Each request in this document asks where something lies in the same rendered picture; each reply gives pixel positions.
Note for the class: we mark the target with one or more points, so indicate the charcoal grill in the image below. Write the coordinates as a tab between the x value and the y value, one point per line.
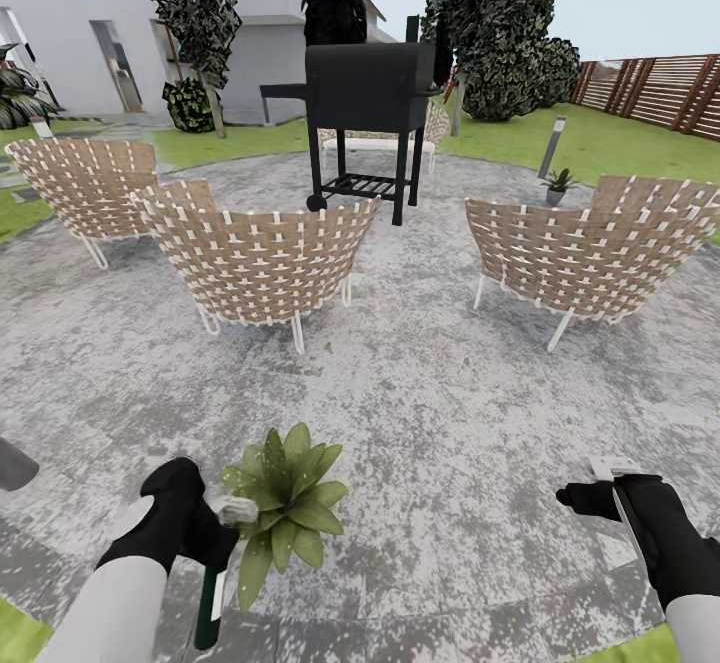
370	88

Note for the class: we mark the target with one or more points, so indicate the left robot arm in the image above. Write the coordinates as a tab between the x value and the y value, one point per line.
115	617

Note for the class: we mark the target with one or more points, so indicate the pot plant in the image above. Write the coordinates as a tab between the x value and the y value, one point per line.
283	481
557	187

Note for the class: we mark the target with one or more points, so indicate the insectifuge atomizer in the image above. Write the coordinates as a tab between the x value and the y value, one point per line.
211	607

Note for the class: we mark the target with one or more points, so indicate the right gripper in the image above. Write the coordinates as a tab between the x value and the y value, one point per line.
585	499

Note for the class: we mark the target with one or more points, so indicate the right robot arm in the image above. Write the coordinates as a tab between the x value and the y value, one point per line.
679	564

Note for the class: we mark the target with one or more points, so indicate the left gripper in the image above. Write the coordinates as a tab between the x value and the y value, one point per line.
212	543

